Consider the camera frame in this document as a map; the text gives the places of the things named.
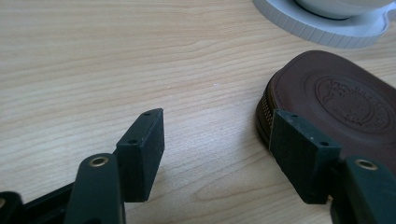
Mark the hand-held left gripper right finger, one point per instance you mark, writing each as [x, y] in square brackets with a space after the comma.
[303, 155]

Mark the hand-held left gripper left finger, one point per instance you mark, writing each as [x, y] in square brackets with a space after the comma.
[141, 155]

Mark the brown leather zip pouch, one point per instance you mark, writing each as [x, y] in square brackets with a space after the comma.
[314, 84]

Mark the white ribbed saucer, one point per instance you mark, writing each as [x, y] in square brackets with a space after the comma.
[342, 32]

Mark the white cup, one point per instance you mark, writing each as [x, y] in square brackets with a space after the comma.
[336, 7]

